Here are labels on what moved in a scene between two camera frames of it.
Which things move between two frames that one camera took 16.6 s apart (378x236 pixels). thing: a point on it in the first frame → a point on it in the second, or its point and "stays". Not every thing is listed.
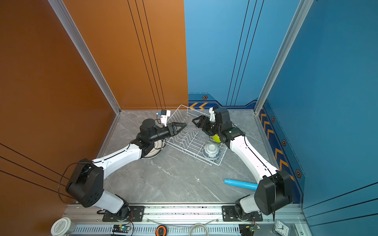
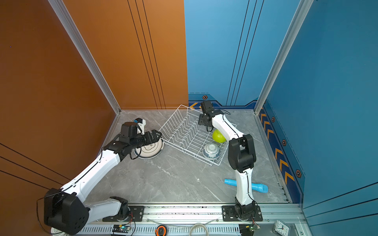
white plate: (157, 148) stays
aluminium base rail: (192, 221) stays
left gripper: (173, 131) → (155, 138)
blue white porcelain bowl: (211, 151) stays
